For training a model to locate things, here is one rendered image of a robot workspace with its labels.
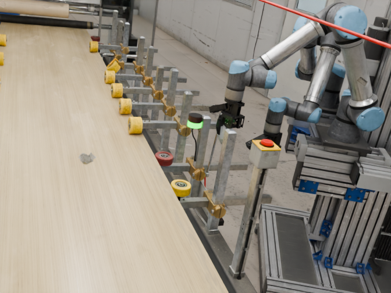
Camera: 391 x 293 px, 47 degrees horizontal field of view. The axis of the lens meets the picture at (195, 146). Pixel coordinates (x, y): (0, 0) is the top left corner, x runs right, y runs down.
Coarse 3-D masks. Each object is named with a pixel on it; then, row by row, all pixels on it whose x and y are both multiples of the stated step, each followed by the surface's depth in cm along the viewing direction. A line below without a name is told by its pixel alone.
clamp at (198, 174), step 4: (188, 160) 204; (192, 160) 204; (192, 164) 201; (192, 168) 200; (196, 168) 198; (200, 168) 199; (192, 172) 200; (196, 172) 197; (200, 172) 197; (204, 172) 198; (192, 176) 200; (196, 176) 197; (200, 176) 198; (204, 176) 198; (200, 180) 198
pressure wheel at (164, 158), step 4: (160, 152) 199; (164, 152) 199; (168, 152) 200; (156, 156) 195; (160, 156) 195; (164, 156) 196; (168, 156) 197; (172, 156) 197; (160, 160) 194; (164, 160) 194; (168, 160) 194; (172, 160) 197; (160, 164) 194; (164, 164) 194; (168, 164) 195
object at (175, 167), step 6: (204, 162) 207; (216, 162) 209; (234, 162) 212; (240, 162) 213; (246, 162) 214; (162, 168) 198; (168, 168) 198; (174, 168) 200; (180, 168) 201; (186, 168) 202; (204, 168) 205; (210, 168) 206; (216, 168) 207; (234, 168) 210; (240, 168) 212; (246, 168) 213
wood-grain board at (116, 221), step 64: (64, 64) 301; (0, 128) 198; (64, 128) 208; (0, 192) 153; (64, 192) 159; (128, 192) 166; (0, 256) 125; (64, 256) 129; (128, 256) 133; (192, 256) 137
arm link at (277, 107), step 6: (270, 102) 203; (276, 102) 201; (282, 102) 201; (270, 108) 203; (276, 108) 201; (282, 108) 202; (270, 114) 204; (276, 114) 202; (282, 114) 203; (270, 120) 204; (276, 120) 204
